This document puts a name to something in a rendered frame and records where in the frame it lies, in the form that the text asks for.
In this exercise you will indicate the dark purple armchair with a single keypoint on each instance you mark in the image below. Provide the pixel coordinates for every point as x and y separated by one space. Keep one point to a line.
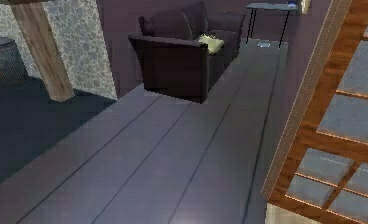
178 66

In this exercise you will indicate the pale yellow cushion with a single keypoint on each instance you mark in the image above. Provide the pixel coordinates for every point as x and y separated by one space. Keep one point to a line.
211 43

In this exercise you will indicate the small grey flat object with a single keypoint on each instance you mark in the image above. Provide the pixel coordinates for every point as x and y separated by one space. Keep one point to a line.
264 44

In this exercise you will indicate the grey side table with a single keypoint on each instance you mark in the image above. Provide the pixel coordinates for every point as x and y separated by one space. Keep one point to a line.
270 6

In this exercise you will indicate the brown wooden glazed door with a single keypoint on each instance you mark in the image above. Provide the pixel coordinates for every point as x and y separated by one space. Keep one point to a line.
328 110

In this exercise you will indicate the small blue object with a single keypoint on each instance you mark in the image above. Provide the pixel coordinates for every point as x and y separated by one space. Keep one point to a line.
291 4

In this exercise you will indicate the grey ribbed bin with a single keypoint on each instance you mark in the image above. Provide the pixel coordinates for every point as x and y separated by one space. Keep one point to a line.
7 61

